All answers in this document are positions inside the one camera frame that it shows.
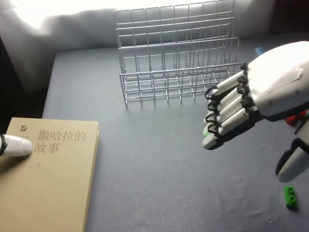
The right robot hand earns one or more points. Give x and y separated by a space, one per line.
272 79

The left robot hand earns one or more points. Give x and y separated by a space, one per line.
17 146

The beige paperback book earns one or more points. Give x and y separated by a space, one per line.
48 193

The blue toy block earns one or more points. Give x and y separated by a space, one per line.
259 50

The red toy block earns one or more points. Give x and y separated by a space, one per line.
292 119

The green toy block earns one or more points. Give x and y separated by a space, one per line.
290 197

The white backdrop cloth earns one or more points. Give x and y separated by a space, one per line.
72 29

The grey table cloth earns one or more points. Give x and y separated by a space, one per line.
157 169

